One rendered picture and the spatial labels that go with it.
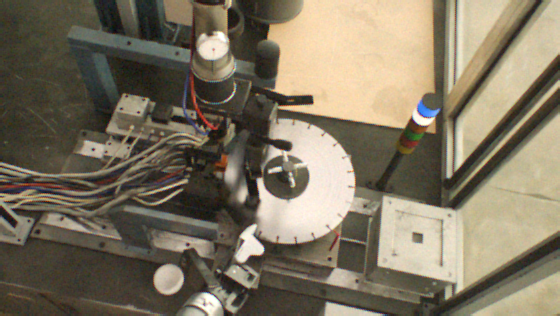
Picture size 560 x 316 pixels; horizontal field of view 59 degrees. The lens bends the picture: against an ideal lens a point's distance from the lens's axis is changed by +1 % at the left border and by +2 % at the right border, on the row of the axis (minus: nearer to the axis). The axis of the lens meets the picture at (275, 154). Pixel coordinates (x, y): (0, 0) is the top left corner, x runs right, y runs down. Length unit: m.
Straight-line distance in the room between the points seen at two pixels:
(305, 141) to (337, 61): 0.50
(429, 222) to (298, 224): 0.33
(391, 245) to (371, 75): 0.65
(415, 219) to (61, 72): 1.12
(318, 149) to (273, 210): 0.20
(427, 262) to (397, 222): 0.11
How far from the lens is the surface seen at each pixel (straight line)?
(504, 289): 1.01
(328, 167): 1.19
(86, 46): 1.32
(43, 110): 1.59
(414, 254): 1.21
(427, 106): 1.08
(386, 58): 1.70
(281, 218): 1.11
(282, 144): 0.89
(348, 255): 1.32
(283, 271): 1.27
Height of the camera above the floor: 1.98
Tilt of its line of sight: 60 degrees down
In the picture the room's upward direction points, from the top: 9 degrees clockwise
